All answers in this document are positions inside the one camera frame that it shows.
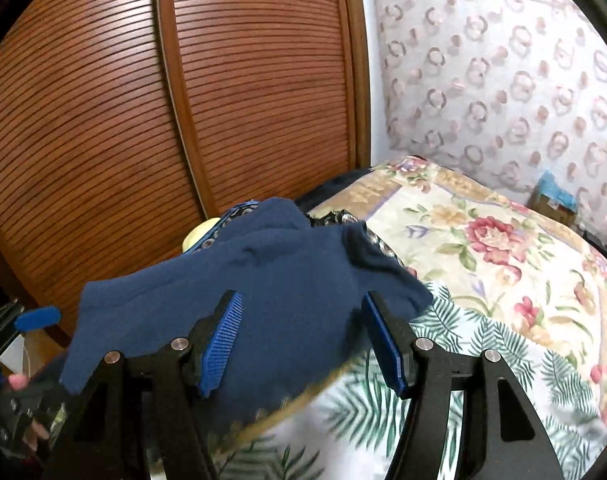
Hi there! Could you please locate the floral bed blanket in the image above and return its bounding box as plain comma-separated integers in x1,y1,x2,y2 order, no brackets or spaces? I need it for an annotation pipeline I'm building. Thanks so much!
216,157,607,479

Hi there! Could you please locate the navy blue t-shirt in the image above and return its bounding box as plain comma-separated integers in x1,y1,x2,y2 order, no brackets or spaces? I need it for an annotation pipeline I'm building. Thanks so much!
61,198,433,436

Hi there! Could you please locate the patterned lace curtain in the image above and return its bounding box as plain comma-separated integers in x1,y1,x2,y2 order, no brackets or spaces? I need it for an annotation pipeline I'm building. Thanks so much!
364,0,607,240

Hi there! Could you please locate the patterned dark folded cloth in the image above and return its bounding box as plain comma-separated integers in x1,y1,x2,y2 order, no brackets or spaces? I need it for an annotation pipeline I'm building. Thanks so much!
183,199,417,279

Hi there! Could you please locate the wooden louvred wardrobe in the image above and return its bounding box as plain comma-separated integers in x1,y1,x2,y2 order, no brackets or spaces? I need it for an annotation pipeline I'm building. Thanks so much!
0,0,371,344

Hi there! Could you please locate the person's left hand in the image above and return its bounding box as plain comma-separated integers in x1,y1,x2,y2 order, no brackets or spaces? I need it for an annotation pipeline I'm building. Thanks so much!
8,374,50,452

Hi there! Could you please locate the blue box on bed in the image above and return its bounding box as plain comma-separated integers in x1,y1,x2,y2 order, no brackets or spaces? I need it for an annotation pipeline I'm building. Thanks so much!
528,171,578,226

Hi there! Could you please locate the yellow pillow under cloth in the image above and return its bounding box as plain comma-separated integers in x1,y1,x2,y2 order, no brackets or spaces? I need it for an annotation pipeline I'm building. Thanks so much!
182,217,220,252

